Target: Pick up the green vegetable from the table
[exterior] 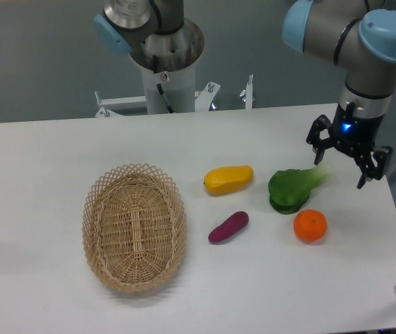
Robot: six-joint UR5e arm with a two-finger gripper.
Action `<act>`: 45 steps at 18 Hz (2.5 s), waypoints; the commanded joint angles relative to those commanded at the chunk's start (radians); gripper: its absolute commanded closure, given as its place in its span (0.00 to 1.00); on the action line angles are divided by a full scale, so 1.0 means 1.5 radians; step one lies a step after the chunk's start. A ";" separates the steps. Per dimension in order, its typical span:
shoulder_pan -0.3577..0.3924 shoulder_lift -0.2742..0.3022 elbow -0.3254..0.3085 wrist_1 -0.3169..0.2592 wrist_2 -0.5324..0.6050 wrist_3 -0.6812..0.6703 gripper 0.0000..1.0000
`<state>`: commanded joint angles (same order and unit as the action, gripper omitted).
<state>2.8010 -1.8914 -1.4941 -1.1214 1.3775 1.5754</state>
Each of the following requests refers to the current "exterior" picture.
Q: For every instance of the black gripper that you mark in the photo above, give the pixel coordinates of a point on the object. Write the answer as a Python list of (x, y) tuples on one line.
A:
[(354, 137)]

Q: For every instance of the green bok choy vegetable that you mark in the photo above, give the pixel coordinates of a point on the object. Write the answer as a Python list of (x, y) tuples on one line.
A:
[(290, 189)]

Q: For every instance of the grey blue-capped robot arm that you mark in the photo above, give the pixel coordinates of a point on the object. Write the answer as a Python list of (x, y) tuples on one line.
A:
[(359, 36)]

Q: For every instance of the orange tangerine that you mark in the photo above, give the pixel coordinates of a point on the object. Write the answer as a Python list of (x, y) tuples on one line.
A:
[(310, 225)]

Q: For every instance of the purple sweet potato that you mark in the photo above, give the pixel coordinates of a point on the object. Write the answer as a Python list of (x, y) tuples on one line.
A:
[(229, 228)]

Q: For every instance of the yellow mango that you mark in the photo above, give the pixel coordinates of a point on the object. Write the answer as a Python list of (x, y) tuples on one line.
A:
[(228, 179)]

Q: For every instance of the woven wicker basket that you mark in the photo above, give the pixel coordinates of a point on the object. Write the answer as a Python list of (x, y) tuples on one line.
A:
[(134, 228)]

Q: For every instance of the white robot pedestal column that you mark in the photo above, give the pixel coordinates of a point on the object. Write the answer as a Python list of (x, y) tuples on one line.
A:
[(175, 87)]

